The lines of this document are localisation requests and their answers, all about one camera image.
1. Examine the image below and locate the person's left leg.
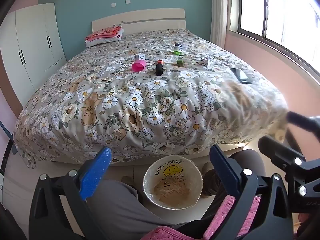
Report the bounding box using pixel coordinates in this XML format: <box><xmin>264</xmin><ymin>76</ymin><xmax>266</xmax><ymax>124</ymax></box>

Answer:
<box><xmin>85</xmin><ymin>176</ymin><xmax>183</xmax><ymax>240</ymax></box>

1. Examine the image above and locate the white wardrobe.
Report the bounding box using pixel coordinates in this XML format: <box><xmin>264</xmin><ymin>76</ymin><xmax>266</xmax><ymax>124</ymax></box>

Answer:
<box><xmin>0</xmin><ymin>3</ymin><xmax>67</xmax><ymax>101</ymax></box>

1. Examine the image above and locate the cream curtain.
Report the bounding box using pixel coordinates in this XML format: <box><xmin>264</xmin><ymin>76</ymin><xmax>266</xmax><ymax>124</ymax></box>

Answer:
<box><xmin>209</xmin><ymin>0</ymin><xmax>242</xmax><ymax>49</ymax></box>

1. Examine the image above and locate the pink quilted garment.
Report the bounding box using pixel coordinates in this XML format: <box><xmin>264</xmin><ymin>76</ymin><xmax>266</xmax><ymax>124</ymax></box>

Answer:
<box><xmin>142</xmin><ymin>194</ymin><xmax>262</xmax><ymax>240</ymax></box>

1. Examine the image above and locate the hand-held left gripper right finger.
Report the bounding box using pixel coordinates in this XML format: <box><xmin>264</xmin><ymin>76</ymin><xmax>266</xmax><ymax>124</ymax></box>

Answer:
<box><xmin>205</xmin><ymin>144</ymin><xmax>293</xmax><ymax>240</ymax></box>

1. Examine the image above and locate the black smartphone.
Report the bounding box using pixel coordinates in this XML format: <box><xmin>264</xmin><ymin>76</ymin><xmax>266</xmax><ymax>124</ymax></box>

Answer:
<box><xmin>230</xmin><ymin>68</ymin><xmax>254</xmax><ymax>84</ymax></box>

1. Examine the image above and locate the wastebasket with smiley bag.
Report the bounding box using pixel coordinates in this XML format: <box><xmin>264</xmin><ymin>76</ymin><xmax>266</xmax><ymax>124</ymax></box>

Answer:
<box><xmin>143</xmin><ymin>157</ymin><xmax>204</xmax><ymax>209</ymax></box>

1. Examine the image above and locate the window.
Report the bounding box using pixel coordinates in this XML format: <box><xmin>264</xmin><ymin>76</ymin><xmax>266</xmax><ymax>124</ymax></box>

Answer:
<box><xmin>229</xmin><ymin>0</ymin><xmax>320</xmax><ymax>73</ymax></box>

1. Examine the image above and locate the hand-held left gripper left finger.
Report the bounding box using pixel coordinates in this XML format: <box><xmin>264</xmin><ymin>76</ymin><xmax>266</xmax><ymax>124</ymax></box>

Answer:
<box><xmin>29</xmin><ymin>146</ymin><xmax>112</xmax><ymax>240</ymax></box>

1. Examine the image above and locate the pink cup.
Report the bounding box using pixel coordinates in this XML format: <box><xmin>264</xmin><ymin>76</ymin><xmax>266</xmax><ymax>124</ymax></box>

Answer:
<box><xmin>131</xmin><ymin>60</ymin><xmax>146</xmax><ymax>73</ymax></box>

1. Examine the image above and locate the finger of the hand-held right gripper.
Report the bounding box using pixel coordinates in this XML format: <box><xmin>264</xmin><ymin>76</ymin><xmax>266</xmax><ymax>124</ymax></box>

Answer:
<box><xmin>258</xmin><ymin>135</ymin><xmax>307</xmax><ymax>178</ymax></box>
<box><xmin>286</xmin><ymin>111</ymin><xmax>320</xmax><ymax>133</ymax></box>

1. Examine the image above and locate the bed with floral cover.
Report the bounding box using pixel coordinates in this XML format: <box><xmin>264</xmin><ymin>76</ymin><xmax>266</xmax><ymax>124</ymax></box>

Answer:
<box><xmin>14</xmin><ymin>28</ymin><xmax>289</xmax><ymax>169</ymax></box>

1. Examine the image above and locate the cream bed headboard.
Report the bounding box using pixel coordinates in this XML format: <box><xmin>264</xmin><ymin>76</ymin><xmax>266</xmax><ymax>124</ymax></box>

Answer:
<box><xmin>92</xmin><ymin>8</ymin><xmax>187</xmax><ymax>35</ymax></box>

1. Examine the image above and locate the person's leg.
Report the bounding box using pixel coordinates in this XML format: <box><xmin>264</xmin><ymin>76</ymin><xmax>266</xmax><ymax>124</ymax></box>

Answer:
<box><xmin>85</xmin><ymin>176</ymin><xmax>183</xmax><ymax>240</ymax></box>
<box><xmin>201</xmin><ymin>149</ymin><xmax>266</xmax><ymax>198</ymax></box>

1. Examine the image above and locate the white medicine box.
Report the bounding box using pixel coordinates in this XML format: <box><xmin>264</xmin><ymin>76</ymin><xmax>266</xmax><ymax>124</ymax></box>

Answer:
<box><xmin>200</xmin><ymin>56</ymin><xmax>214</xmax><ymax>67</ymax></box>

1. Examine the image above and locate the person's right leg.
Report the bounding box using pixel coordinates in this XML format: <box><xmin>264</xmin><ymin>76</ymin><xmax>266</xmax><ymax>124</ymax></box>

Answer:
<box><xmin>201</xmin><ymin>149</ymin><xmax>266</xmax><ymax>198</ymax></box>

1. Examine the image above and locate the folded red cloth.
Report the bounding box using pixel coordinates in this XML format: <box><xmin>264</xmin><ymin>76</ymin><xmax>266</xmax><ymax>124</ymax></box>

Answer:
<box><xmin>85</xmin><ymin>26</ymin><xmax>123</xmax><ymax>42</ymax></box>

